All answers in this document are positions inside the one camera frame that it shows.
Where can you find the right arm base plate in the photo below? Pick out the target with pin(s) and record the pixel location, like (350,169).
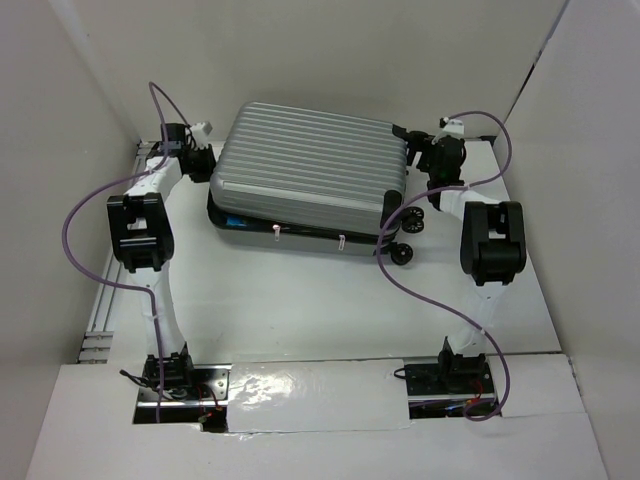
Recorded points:
(452,386)

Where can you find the light blue shirt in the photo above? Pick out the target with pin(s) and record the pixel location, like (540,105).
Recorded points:
(236,222)

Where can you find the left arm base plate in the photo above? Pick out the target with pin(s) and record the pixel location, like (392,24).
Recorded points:
(204,403)

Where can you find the grey suitcase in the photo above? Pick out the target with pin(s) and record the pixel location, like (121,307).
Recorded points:
(316,181)

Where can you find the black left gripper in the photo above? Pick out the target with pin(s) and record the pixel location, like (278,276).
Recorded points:
(208,152)

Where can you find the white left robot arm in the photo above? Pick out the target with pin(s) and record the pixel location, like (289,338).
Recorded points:
(143,242)

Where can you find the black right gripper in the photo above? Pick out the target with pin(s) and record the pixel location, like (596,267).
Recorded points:
(423,142)

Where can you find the white foil tape sheet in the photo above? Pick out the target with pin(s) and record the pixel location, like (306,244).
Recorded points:
(319,396)

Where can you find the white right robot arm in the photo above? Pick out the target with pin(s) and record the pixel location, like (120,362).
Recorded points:
(493,243)

